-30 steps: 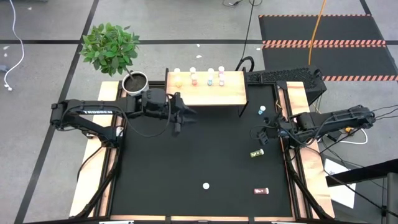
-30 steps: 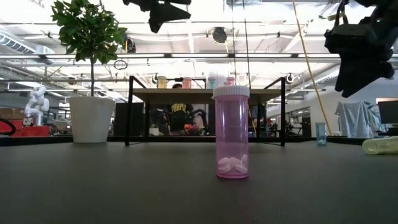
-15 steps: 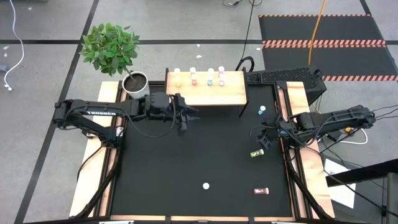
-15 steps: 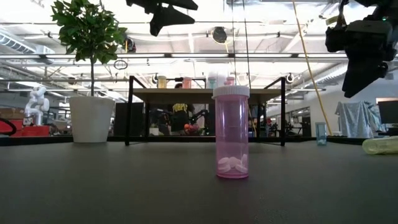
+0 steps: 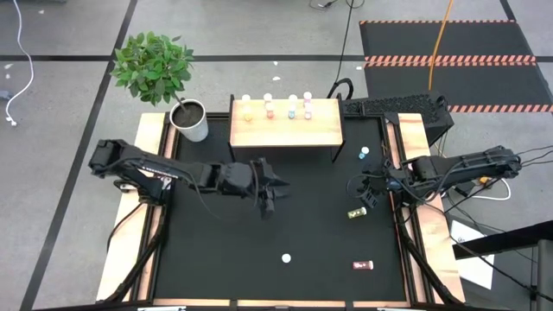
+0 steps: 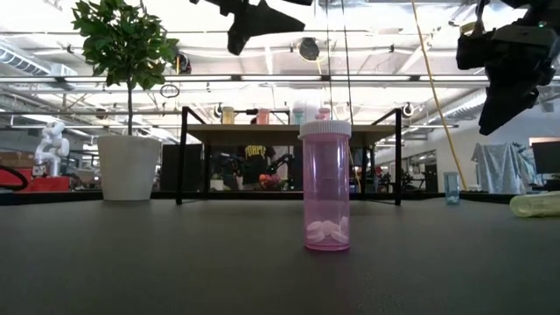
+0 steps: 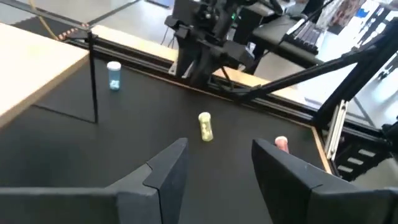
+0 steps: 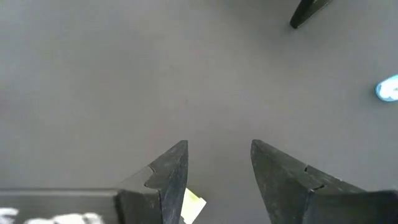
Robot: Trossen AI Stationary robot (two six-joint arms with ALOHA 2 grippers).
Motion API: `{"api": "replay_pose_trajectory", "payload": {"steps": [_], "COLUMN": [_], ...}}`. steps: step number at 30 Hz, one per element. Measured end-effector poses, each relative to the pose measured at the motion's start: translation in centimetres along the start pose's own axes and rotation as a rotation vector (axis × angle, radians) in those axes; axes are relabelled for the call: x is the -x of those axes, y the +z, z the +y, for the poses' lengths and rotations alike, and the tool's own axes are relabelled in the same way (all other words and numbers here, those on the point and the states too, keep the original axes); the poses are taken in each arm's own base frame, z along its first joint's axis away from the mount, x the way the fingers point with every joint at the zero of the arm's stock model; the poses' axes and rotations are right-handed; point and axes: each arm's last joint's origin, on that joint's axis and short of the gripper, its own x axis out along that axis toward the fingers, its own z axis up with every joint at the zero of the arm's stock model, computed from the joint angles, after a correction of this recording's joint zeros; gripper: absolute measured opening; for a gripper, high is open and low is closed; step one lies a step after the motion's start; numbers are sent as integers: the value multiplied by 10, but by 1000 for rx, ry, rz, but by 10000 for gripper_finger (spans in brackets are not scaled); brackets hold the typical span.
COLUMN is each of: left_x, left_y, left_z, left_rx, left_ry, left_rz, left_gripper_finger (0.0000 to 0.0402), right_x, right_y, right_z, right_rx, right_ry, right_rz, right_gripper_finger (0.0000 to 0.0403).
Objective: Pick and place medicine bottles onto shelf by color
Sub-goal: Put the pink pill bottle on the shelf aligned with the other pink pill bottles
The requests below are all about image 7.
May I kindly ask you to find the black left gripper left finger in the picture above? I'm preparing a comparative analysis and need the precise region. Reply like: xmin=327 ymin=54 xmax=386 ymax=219
xmin=104 ymin=137 xmax=190 ymax=224

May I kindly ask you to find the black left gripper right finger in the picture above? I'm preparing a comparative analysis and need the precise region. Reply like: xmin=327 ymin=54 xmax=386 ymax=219
xmin=251 ymin=138 xmax=386 ymax=224

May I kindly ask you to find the red pill bottle white cap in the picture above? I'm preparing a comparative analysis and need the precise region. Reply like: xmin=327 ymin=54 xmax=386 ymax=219
xmin=274 ymin=136 xmax=290 ymax=154

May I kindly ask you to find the thin wooden edge strip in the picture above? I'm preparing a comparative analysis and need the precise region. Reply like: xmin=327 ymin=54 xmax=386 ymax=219
xmin=310 ymin=125 xmax=333 ymax=175

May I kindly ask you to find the yellow pill bottle white cap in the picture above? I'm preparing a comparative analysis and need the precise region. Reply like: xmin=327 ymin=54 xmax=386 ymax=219
xmin=198 ymin=111 xmax=215 ymax=142

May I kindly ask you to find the blue pill bottle white cap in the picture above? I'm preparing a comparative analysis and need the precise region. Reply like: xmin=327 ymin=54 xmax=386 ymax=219
xmin=106 ymin=60 xmax=122 ymax=91

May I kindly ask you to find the light wooden side board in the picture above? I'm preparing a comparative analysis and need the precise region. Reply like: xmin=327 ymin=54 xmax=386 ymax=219
xmin=90 ymin=24 xmax=312 ymax=104

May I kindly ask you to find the black desk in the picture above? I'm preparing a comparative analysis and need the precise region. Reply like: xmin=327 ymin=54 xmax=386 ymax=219
xmin=251 ymin=12 xmax=327 ymax=68

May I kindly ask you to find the black keyboard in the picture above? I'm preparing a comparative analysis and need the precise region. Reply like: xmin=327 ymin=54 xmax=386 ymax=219
xmin=283 ymin=19 xmax=326 ymax=56

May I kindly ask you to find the patterned fabric cover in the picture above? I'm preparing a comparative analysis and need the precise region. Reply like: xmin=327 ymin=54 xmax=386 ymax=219
xmin=315 ymin=0 xmax=367 ymax=30

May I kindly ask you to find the long cluttered workbench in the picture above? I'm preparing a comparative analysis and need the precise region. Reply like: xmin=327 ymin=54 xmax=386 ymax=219
xmin=354 ymin=0 xmax=398 ymax=43

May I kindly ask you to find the black floor mat striped edge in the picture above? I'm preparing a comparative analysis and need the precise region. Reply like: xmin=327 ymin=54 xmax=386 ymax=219
xmin=11 ymin=15 xmax=91 ymax=42

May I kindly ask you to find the silver aluminium bracket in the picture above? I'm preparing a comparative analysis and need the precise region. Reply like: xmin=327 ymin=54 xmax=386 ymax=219
xmin=324 ymin=99 xmax=349 ymax=162

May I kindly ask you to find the yellow cable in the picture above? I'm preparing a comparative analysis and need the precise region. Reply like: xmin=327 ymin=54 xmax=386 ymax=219
xmin=28 ymin=0 xmax=60 ymax=40

